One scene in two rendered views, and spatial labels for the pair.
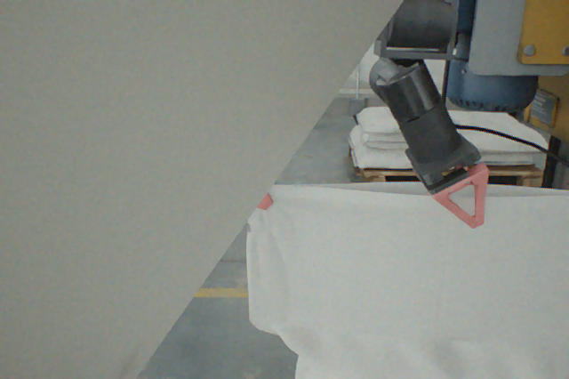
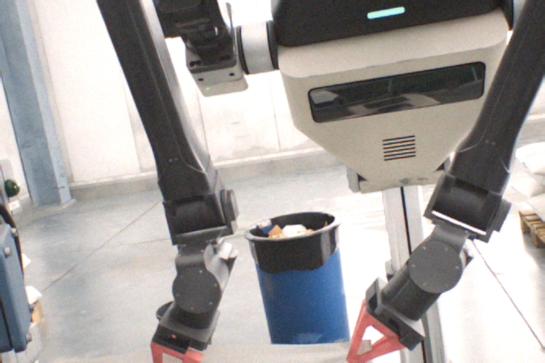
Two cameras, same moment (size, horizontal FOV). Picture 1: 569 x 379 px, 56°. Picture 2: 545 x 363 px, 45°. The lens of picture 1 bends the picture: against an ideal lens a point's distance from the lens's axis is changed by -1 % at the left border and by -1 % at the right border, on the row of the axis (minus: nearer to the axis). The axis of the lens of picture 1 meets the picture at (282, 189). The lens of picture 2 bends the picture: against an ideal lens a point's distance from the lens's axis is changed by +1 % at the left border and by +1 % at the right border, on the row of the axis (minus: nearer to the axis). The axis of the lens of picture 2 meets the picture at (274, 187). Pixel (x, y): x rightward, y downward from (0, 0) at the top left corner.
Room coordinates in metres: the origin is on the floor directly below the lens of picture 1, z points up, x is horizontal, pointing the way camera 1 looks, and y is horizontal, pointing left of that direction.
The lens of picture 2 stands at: (1.39, 0.06, 1.40)
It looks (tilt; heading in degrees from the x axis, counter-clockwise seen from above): 10 degrees down; 188
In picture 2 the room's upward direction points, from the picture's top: 9 degrees counter-clockwise
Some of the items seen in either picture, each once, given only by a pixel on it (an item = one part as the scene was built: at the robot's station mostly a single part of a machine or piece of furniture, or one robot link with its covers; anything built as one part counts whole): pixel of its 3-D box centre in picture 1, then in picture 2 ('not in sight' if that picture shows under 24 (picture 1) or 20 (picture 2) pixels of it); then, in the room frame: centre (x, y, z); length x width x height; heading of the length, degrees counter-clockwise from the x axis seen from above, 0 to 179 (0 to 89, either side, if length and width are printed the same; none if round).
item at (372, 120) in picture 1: (407, 120); not in sight; (3.52, -0.83, 0.44); 0.66 x 0.42 x 0.14; 86
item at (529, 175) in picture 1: (437, 163); not in sight; (3.72, -1.13, 0.07); 1.20 x 0.82 x 0.14; 90
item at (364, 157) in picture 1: (401, 154); not in sight; (3.52, -0.81, 0.20); 0.67 x 0.44 x 0.15; 90
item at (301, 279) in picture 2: not in sight; (302, 287); (-1.68, -0.30, 0.32); 0.51 x 0.48 x 0.65; 0
